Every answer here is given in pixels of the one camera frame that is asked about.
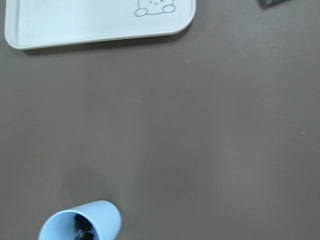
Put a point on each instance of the dark red cherries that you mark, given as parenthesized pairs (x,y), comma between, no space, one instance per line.
(83,228)

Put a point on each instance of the light blue cup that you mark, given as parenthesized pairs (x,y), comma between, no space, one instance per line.
(104,217)

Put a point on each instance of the grey folded cloth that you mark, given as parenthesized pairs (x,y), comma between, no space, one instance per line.
(270,3)

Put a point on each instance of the cream rabbit tray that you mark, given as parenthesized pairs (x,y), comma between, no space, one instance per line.
(35,24)

